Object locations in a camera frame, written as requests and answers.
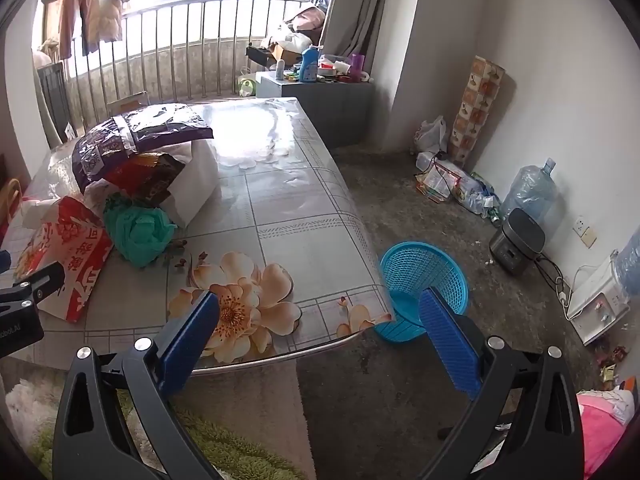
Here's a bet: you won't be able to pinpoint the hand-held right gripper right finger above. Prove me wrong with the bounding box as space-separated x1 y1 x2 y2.
415 287 584 480

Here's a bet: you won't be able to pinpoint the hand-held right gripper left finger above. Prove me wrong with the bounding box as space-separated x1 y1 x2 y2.
52 289 222 480

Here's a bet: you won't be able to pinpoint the blue plastic mesh basket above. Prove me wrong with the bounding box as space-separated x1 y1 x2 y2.
374 241 470 343

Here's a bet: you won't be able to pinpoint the red and white paper bag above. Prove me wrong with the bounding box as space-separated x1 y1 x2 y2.
14 196 115 323

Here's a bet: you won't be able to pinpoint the green plastic bag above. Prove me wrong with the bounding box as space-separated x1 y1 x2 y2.
103 195 178 268

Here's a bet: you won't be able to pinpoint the green shaggy rug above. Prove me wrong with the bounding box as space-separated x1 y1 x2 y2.
0 375 306 480

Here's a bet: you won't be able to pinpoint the grey rice cooker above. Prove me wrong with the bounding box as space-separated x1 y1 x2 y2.
488 208 546 277

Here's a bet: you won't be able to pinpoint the red brown printed bag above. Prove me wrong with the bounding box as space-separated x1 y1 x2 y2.
102 152 193 208

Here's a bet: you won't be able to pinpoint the white water dispenser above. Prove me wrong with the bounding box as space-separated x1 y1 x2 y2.
566 255 632 346

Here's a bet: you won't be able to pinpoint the white woven sack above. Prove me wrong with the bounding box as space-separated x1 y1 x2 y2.
82 137 219 231

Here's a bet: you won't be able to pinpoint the printed packet with red edge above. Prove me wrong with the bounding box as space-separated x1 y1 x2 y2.
416 160 466 204

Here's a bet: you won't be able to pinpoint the scattered snack wrappers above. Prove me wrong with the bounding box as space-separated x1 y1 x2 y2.
595 345 631 386

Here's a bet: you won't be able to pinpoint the large blue water jug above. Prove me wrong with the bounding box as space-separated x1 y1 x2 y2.
500 157 558 223

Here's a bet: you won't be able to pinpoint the dark slatted panel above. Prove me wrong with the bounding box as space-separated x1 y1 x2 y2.
35 60 73 148

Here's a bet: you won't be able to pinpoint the pink cloth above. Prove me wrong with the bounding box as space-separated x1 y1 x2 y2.
575 380 640 478

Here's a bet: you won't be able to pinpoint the purple plastic bag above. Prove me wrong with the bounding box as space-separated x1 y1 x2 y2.
71 104 215 196

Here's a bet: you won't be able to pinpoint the blue dispenser water bottle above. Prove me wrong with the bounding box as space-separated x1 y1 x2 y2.
614 225 640 301

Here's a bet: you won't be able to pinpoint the white plastic bag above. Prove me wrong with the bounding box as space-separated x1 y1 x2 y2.
412 115 448 156

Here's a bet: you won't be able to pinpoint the tall patterned roll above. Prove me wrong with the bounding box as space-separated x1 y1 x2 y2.
446 55 506 163

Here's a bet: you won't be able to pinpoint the white green paper bag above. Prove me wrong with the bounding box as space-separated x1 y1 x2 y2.
236 67 258 98

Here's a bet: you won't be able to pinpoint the pink hanging coat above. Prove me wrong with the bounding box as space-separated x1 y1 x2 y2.
52 0 103 58

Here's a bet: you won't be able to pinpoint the grey cabinet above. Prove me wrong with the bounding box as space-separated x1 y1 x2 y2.
255 71 376 148

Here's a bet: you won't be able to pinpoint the cream hanging coat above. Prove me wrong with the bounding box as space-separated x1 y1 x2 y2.
97 0 133 43

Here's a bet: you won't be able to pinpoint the metal balcony railing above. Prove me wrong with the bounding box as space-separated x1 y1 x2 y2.
35 0 326 136

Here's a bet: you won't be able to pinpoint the black box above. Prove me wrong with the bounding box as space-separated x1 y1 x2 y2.
245 45 278 68

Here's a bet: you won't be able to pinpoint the white plastic container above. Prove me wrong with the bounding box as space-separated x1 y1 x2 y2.
320 55 351 78

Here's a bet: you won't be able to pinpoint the blue detergent bottle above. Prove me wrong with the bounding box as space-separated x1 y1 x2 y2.
300 45 323 83

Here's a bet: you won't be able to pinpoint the cardboard box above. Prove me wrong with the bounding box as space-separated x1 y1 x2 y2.
270 42 306 66

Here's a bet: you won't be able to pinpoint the pink beige bag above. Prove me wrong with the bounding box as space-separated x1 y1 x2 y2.
282 5 328 36

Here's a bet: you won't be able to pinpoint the grey curtain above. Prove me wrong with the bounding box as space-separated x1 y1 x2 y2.
320 0 393 61

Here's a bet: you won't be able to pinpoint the black power cable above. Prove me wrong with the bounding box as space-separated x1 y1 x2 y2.
535 255 566 293

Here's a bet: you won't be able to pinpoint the wall socket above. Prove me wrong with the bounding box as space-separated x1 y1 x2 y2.
572 216 598 248

